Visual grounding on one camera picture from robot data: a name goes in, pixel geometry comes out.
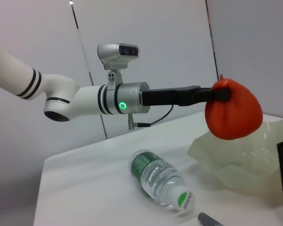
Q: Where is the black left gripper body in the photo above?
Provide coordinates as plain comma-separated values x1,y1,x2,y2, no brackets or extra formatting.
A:
141,85,203,107

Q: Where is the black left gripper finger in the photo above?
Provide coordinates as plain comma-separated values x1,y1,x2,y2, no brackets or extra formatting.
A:
200,87,232,103

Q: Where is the orange fruit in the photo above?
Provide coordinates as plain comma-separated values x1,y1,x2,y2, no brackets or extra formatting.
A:
204,74,263,141

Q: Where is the clear green-label water bottle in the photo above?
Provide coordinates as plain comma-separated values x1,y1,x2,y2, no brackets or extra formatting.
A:
128,149,196,214

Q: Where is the pale green glass fruit plate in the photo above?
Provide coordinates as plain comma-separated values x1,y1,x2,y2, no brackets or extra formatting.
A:
187,119,283,208

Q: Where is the grey marker pen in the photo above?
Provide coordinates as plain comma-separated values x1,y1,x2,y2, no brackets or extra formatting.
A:
198,212,224,226

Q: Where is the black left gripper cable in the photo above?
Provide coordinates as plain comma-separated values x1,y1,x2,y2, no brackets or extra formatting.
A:
134,105,174,128

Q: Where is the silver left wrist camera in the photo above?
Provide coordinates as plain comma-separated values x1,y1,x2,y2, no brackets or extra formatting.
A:
98,43,140,91

